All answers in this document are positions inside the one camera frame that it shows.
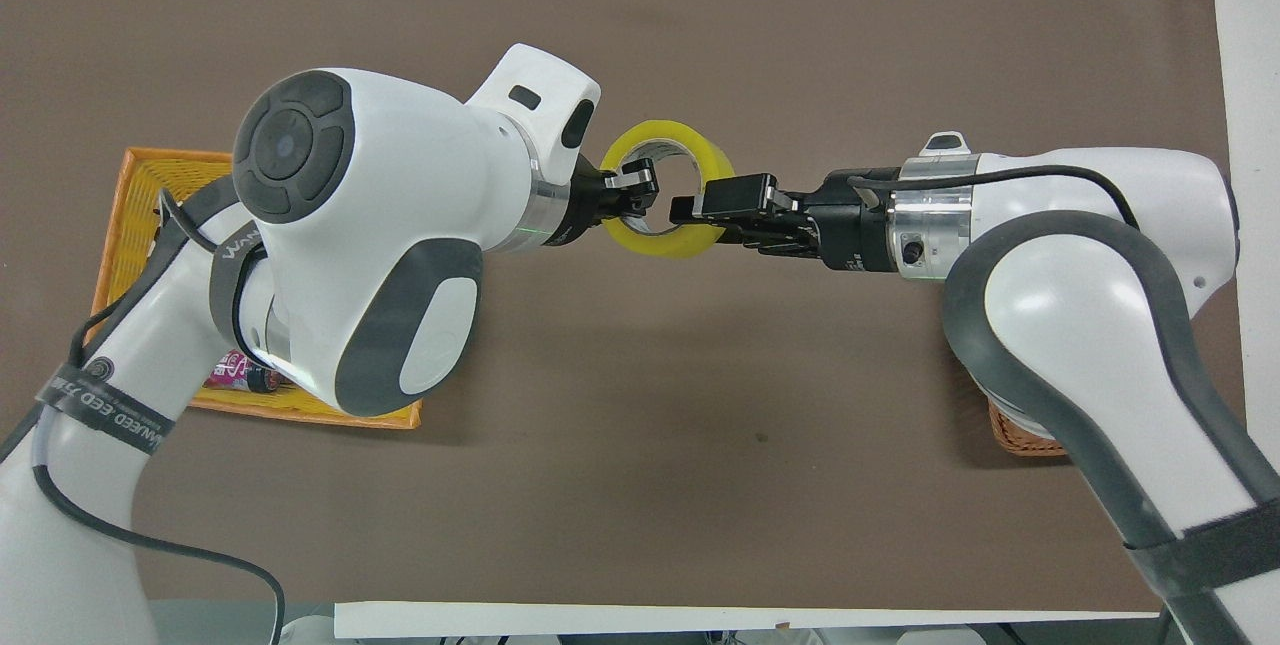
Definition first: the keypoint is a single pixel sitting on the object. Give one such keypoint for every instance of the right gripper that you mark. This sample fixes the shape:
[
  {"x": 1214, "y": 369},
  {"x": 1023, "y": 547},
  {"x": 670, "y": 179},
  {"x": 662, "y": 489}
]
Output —
[{"x": 850, "y": 225}]

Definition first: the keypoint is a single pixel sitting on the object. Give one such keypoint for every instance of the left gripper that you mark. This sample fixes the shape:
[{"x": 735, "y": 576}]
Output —
[{"x": 582, "y": 200}]

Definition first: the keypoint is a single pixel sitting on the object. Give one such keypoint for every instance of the yellow tape roll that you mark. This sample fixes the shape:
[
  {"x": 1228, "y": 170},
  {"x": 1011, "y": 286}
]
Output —
[{"x": 680, "y": 135}]

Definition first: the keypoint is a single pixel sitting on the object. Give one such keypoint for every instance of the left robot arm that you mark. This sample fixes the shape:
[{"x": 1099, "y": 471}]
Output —
[{"x": 400, "y": 185}]

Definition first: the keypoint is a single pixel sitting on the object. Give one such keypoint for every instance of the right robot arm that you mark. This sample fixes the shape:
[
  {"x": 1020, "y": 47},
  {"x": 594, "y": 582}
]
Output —
[{"x": 1080, "y": 325}]

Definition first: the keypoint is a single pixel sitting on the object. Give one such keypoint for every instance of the brown wicker basket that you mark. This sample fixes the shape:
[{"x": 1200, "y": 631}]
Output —
[{"x": 1020, "y": 435}]

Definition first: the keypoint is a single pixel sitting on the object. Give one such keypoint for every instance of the orange plastic basket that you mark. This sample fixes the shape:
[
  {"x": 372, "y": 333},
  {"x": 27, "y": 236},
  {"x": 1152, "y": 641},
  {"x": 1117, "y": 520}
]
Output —
[{"x": 135, "y": 225}]

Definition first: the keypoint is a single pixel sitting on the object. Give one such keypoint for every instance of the pink printed package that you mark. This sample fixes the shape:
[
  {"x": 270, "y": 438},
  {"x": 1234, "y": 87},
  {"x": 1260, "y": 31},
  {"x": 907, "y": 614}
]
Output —
[{"x": 235, "y": 370}]

